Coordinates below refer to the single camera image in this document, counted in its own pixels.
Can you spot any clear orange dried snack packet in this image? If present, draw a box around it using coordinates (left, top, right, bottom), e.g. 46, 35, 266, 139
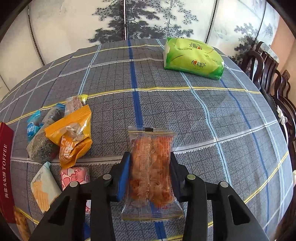
121, 126, 184, 222

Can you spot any blue clear candy packet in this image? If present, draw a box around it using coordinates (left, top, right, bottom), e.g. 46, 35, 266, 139
27, 110, 43, 142

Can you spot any cream blue cracker packet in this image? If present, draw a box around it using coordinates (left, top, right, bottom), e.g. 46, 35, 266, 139
30, 162, 62, 213

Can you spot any pink white candy packet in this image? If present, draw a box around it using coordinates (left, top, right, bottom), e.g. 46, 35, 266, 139
60, 166, 91, 214

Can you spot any red toffee tin box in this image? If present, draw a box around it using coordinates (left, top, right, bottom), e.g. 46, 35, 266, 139
0, 122, 16, 223

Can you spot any clear seed bar packet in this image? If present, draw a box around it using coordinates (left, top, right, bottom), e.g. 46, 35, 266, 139
27, 103, 65, 164

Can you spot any grey plaid tablecloth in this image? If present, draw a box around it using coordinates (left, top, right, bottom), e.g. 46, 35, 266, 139
1, 39, 293, 238

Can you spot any yellow clear nut bar packet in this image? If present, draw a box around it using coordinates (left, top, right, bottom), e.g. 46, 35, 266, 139
65, 94, 88, 116

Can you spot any dark wooden chair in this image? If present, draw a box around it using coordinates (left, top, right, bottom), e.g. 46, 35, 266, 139
241, 41, 295, 169

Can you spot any green tissue pack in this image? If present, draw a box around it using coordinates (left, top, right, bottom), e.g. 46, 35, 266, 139
163, 38, 224, 80

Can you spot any ink painting folding screen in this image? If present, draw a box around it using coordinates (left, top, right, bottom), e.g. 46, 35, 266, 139
1, 1, 280, 96

